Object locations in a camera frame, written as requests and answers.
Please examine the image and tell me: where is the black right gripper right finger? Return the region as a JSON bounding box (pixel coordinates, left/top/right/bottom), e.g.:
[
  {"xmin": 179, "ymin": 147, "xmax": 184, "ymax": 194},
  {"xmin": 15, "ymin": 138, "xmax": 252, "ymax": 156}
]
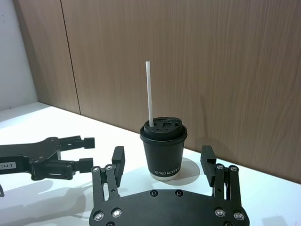
[{"xmin": 200, "ymin": 145, "xmax": 241, "ymax": 206}]

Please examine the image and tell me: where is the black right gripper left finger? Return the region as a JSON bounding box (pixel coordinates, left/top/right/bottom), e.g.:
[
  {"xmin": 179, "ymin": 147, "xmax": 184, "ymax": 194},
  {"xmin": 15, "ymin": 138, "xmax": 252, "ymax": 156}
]
[{"xmin": 91, "ymin": 145, "xmax": 125, "ymax": 206}]

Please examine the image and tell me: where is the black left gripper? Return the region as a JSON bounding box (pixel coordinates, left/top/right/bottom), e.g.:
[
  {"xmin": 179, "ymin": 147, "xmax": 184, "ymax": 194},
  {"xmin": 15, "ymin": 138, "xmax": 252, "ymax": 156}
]
[{"xmin": 0, "ymin": 135, "xmax": 95, "ymax": 181}]

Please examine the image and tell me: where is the black paper coffee cup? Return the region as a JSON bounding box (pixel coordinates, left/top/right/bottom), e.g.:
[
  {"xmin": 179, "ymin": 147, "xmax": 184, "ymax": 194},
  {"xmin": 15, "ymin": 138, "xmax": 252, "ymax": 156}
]
[{"xmin": 140, "ymin": 137, "xmax": 187, "ymax": 182}]

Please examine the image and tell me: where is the black plastic cup lid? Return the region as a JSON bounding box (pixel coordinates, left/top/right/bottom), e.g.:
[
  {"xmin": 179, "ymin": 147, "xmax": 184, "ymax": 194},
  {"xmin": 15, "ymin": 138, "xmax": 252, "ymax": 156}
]
[{"xmin": 139, "ymin": 116, "xmax": 188, "ymax": 145}]

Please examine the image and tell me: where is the white drinking straw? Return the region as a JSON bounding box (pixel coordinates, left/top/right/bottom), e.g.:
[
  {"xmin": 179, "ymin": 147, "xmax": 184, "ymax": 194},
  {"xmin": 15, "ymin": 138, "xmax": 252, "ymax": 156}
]
[{"xmin": 144, "ymin": 61, "xmax": 155, "ymax": 128}]

